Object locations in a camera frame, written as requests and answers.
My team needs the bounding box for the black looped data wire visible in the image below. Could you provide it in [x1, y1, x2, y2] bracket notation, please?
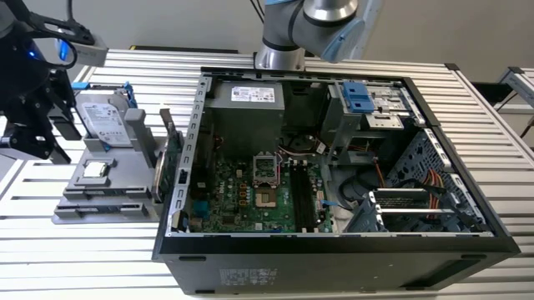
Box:
[338, 173, 376, 210]

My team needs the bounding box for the green motherboard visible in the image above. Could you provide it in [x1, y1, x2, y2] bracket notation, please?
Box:
[187, 157, 338, 234]

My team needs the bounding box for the slatted metal side table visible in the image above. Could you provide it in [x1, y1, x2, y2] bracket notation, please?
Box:
[494, 66, 534, 115]

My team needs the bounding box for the CPU socket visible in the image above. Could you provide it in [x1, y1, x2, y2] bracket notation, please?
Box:
[255, 186, 279, 209]

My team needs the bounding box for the black PC case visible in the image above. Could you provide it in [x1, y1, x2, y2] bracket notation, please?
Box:
[149, 66, 522, 296]

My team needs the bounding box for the red orange wire bundle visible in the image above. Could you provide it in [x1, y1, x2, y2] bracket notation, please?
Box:
[423, 170, 446, 210]

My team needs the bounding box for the green graphics card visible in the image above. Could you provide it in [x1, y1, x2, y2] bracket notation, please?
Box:
[149, 107, 185, 204]

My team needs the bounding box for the black round fan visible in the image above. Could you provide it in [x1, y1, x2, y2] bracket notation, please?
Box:
[287, 133, 319, 154]

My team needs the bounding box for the silver camera with black bracket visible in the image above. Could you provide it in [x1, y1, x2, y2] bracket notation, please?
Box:
[24, 11, 111, 70]

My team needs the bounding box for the grey parts rack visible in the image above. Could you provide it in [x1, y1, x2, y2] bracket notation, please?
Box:
[49, 107, 172, 225]

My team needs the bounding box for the silver CPU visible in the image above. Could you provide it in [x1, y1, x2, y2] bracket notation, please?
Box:
[81, 161, 111, 178]

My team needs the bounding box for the grey power supply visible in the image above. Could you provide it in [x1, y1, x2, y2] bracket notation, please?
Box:
[203, 80, 287, 157]

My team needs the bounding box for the metal disk bay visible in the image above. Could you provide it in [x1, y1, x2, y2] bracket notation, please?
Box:
[346, 187, 459, 234]

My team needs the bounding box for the metal socket cover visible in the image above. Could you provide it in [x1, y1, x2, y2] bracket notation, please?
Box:
[252, 151, 279, 186]

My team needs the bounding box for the single orange wire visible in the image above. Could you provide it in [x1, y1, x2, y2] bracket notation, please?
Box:
[372, 157, 387, 188]

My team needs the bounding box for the blue plastic drive latch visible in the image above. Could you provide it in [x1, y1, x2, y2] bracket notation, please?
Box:
[340, 81, 372, 114]

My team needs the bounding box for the hard disk in blue carrier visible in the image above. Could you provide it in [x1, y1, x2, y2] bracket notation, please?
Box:
[69, 80, 139, 148]

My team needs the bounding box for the white wire bundle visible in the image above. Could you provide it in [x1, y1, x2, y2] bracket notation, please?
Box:
[278, 146, 320, 164]

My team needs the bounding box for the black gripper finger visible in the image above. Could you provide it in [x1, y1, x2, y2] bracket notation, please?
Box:
[45, 71, 84, 142]
[0, 122, 72, 166]

